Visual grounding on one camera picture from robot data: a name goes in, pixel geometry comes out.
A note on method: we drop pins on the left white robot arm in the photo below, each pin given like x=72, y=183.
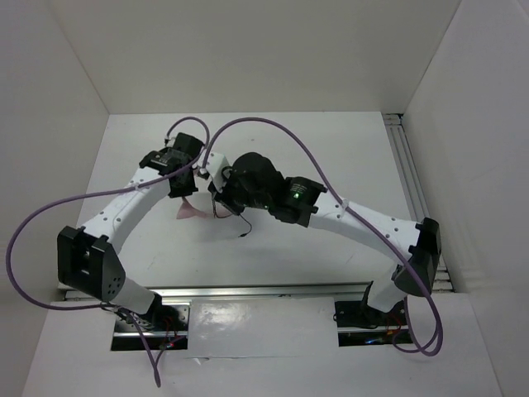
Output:
x=88, y=255

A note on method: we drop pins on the aluminium rail at right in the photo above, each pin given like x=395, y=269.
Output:
x=407, y=170

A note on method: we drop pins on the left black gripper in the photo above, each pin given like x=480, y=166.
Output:
x=186, y=190

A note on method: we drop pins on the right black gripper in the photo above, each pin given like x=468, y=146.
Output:
x=222, y=197

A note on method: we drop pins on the aluminium rail at front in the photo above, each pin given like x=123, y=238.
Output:
x=338, y=291

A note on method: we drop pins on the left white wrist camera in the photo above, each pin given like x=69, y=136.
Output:
x=211, y=167

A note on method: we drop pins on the pink blue cat-ear headphones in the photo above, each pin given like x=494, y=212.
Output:
x=201, y=205

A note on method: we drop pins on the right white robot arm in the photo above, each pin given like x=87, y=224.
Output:
x=415, y=246

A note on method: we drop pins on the aluminium rail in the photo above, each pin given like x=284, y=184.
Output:
x=407, y=170
x=338, y=291

